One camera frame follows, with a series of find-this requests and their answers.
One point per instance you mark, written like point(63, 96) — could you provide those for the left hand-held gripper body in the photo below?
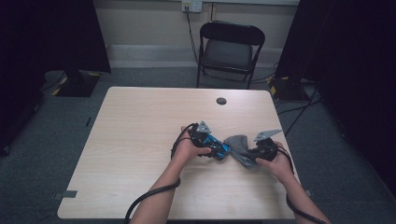
point(197, 137)

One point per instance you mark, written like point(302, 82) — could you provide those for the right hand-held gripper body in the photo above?
point(267, 151)

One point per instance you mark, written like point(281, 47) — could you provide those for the blue toy car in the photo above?
point(218, 144)

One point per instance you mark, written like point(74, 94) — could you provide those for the grey cloth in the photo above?
point(239, 146)

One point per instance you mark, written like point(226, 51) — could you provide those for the person's left hand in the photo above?
point(186, 151)

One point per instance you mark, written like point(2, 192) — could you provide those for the person's right hand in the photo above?
point(281, 166)

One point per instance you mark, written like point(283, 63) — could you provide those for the dark round table grommet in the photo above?
point(221, 101)

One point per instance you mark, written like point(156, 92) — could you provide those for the grey tape strip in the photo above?
point(309, 193)
point(67, 194)

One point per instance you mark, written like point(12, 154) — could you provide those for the black stand base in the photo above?
point(77, 85)
point(288, 90)

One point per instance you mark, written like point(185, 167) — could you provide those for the black folding chair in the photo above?
point(229, 53)

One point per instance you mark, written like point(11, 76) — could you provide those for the dark curtain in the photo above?
point(46, 62)
point(351, 62)

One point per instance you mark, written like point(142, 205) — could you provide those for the white wall socket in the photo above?
point(192, 5)

